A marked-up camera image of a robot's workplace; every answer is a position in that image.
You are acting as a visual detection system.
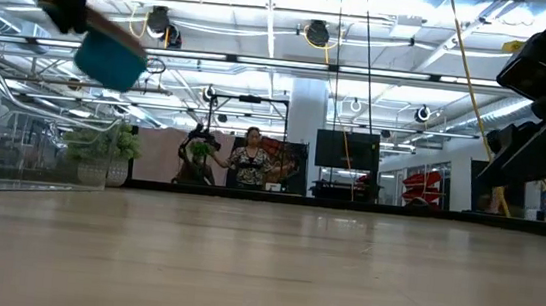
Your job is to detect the teal measuring cup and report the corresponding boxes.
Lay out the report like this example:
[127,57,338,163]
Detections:
[70,23,151,95]

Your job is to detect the clear plastic basket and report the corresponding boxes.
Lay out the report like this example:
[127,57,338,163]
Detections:
[0,58,131,207]

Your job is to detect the red rack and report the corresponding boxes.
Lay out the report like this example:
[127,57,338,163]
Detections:
[400,167,446,206]

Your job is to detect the green potted plant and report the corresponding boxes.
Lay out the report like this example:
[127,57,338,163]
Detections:
[59,120,145,190]

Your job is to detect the pink partition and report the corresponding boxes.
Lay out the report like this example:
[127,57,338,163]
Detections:
[132,124,236,189]

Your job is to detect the person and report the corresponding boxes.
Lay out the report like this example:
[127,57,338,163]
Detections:
[208,122,302,195]

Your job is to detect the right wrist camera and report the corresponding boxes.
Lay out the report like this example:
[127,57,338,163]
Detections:
[483,117,523,159]

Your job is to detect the ceiling cord reel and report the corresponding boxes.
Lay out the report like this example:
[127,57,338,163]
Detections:
[304,18,333,49]
[144,3,174,40]

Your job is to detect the yellow hanging cable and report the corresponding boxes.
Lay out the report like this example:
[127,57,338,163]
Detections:
[426,0,534,218]

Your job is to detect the black table frame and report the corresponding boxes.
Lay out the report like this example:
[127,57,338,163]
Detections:
[122,176,546,240]

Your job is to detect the black wall monitor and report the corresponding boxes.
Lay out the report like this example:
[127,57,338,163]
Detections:
[313,128,382,173]

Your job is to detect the black hanging cable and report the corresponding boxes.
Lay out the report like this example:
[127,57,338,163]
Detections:
[343,0,390,203]

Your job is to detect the neighbouring station black frame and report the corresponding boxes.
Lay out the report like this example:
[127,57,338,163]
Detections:
[198,91,293,195]

